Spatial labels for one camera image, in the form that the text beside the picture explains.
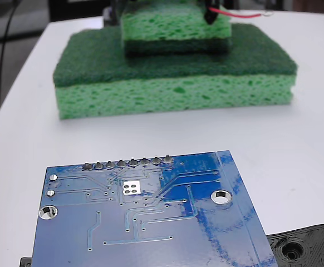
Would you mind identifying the red wire with bare loop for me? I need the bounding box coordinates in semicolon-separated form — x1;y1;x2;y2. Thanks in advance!
209;7;274;19

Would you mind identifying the blue printed circuit board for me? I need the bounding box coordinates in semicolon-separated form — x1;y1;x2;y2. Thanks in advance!
30;150;279;267

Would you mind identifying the grey and blue small device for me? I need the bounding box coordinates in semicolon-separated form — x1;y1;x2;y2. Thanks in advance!
102;7;115;27

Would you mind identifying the small green scrub sponge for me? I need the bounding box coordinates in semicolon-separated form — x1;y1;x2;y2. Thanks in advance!
120;0;233;58

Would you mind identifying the dark background equipment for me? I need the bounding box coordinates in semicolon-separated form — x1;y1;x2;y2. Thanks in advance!
223;0;287;12

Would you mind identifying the large green scrub sponge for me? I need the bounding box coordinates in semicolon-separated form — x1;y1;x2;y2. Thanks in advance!
52;23;298;121

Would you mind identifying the black 3D-printed board bracket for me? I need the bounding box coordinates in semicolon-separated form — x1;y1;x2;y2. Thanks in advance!
19;222;324;267

